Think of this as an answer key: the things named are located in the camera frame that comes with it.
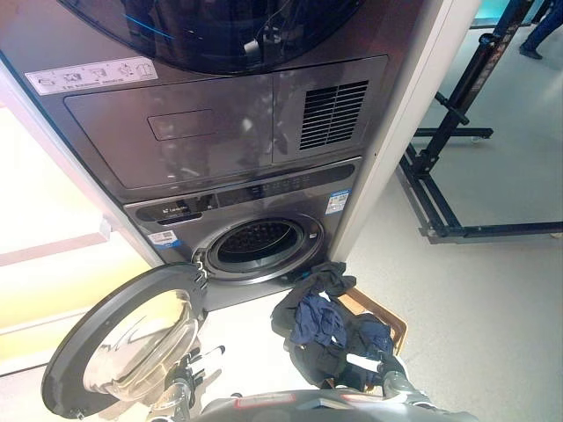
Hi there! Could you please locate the black garment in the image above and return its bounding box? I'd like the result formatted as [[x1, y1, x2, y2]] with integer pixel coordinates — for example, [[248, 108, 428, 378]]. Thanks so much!
[[269, 260, 380, 390]]

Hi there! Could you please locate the dark grey washing machine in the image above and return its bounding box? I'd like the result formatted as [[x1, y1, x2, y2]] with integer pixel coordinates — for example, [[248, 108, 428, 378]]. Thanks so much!
[[122, 156, 364, 314]]

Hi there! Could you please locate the dark robot torso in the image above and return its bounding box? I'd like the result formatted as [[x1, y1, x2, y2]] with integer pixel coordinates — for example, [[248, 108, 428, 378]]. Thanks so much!
[[193, 388, 442, 422]]

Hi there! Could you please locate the black metal frame stand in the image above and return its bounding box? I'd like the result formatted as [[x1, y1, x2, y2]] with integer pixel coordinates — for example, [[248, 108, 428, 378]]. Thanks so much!
[[398, 0, 563, 241]]

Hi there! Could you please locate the dark blue crumpled garment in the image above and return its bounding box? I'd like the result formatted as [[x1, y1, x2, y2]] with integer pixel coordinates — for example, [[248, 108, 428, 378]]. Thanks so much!
[[350, 317, 396, 358]]

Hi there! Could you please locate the dark grey clothes dryer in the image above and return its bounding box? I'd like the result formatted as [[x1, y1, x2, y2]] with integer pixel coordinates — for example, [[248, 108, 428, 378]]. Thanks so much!
[[0, 0, 413, 206]]

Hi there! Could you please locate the blue white product sticker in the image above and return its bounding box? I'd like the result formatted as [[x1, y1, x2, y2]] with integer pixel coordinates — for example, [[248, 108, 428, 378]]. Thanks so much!
[[149, 229, 182, 251]]

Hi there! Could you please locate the white instruction sticker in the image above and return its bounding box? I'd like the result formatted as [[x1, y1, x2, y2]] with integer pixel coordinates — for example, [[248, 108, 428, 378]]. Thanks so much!
[[24, 57, 159, 96]]

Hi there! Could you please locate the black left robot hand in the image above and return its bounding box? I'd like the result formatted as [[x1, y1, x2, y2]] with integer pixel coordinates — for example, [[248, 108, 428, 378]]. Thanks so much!
[[174, 345, 227, 392]]

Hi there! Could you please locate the round glass washer door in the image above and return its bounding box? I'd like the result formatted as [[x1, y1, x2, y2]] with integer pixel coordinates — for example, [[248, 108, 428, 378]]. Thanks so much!
[[40, 260, 211, 406]]

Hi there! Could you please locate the blue white energy label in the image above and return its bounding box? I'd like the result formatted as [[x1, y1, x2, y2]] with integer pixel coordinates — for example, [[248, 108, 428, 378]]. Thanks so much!
[[326, 188, 352, 217]]

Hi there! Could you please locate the dark glass dryer door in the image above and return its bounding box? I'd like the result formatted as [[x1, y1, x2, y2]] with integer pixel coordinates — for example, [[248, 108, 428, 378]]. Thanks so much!
[[56, 0, 367, 76]]

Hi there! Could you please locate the person in dark trousers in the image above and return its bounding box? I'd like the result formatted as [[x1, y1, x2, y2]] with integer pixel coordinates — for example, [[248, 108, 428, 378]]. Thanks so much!
[[518, 0, 563, 61]]

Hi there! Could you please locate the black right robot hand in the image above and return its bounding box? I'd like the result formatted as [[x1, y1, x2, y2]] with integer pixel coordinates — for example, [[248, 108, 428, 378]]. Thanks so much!
[[346, 353, 397, 382]]

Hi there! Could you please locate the navy blue garment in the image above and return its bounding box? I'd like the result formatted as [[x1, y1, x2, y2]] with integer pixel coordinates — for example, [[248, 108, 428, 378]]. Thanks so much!
[[293, 293, 349, 347]]

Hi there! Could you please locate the brown wooden laundry basket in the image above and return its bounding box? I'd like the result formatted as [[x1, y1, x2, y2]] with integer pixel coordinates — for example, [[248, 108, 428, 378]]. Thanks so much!
[[337, 285, 409, 384]]

